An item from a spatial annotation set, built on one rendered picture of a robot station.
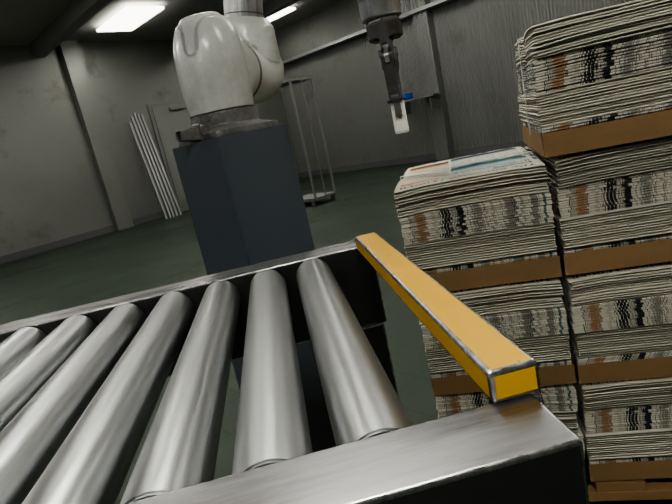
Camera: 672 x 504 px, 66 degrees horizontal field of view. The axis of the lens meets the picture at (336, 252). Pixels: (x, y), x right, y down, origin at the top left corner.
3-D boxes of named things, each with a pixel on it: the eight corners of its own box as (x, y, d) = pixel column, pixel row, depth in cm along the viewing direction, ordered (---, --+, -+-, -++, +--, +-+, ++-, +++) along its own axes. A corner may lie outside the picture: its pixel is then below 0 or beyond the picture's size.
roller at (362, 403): (327, 292, 75) (332, 258, 74) (426, 524, 29) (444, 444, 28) (293, 288, 74) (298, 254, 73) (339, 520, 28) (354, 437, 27)
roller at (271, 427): (256, 262, 72) (246, 295, 73) (243, 464, 27) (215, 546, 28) (290, 272, 73) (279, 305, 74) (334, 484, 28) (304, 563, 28)
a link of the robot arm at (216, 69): (175, 121, 117) (146, 18, 112) (213, 117, 134) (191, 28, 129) (238, 105, 112) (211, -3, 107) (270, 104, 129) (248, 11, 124)
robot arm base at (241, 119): (161, 150, 121) (155, 126, 120) (238, 135, 136) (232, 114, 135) (202, 140, 108) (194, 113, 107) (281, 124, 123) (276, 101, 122)
